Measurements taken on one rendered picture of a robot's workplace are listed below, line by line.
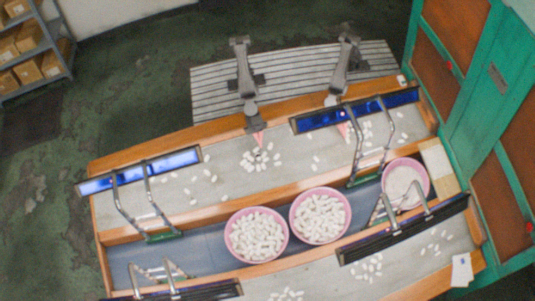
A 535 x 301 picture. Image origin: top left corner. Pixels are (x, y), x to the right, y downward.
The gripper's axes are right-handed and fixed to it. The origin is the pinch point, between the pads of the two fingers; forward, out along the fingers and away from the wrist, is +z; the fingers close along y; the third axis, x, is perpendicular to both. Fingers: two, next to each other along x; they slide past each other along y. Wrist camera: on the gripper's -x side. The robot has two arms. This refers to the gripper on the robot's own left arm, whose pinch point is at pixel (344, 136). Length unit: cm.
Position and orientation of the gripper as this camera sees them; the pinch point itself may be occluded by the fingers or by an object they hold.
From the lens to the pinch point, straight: 204.7
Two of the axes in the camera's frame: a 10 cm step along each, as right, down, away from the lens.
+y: 9.6, -2.8, 0.7
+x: -1.3, -1.7, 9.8
